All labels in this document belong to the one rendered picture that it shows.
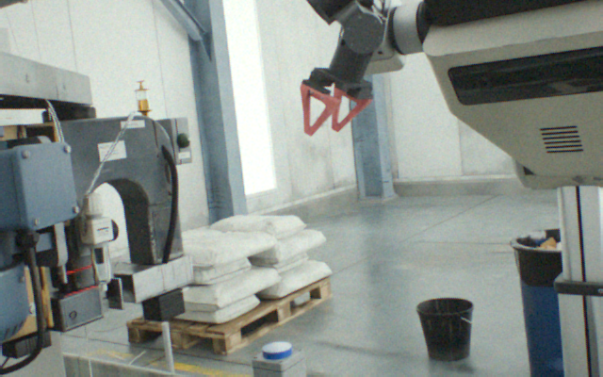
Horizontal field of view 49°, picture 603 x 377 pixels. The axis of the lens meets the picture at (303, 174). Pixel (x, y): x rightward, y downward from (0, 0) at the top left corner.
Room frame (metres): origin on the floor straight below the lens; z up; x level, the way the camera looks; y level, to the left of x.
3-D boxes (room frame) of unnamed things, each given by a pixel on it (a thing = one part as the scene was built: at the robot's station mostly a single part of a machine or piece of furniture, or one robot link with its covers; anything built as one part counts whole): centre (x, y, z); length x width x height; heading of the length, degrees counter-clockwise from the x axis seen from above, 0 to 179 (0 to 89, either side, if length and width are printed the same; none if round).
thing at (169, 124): (1.27, 0.25, 1.28); 0.08 x 0.05 x 0.09; 55
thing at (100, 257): (1.02, 0.34, 1.11); 0.03 x 0.03 x 0.06
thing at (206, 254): (4.01, 0.54, 0.56); 0.66 x 0.42 x 0.15; 145
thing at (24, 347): (0.98, 0.45, 1.01); 0.06 x 0.04 x 0.02; 145
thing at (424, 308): (3.32, -0.66, 0.13); 0.30 x 0.30 x 0.26
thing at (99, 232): (1.03, 0.34, 1.14); 0.05 x 0.04 x 0.16; 145
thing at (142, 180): (1.22, 0.43, 1.21); 0.30 x 0.25 x 0.30; 55
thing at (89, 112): (1.15, 0.39, 1.35); 0.09 x 0.09 x 0.03
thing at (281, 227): (4.65, 0.39, 0.56); 0.67 x 0.43 x 0.15; 55
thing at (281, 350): (1.27, 0.09, 0.84); 0.06 x 0.06 x 0.02
